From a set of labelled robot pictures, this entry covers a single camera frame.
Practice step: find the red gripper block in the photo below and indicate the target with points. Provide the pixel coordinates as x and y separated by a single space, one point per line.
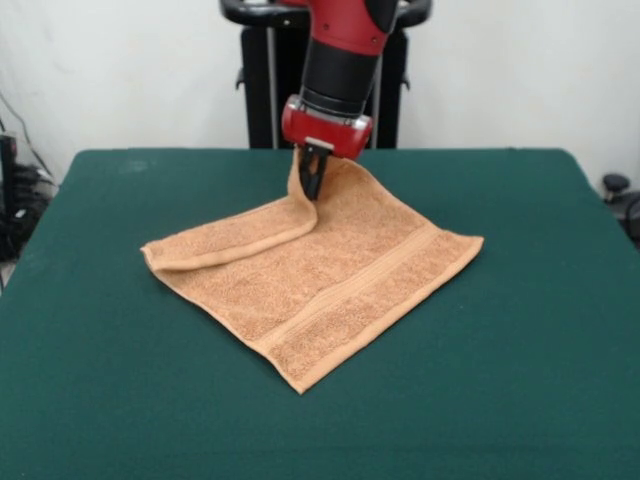
322 132

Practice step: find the tan terry towel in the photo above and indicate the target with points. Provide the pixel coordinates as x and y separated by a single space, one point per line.
320 285

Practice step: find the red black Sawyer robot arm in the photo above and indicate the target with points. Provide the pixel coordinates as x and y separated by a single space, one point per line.
345 55

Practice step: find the dark green table cloth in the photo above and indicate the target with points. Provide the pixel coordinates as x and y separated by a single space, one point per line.
150 350

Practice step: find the black electronics box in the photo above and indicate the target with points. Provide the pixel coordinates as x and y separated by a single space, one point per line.
7 165

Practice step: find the black office chair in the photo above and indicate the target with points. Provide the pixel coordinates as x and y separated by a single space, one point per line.
625 200

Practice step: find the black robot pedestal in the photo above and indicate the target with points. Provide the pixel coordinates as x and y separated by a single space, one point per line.
260 80

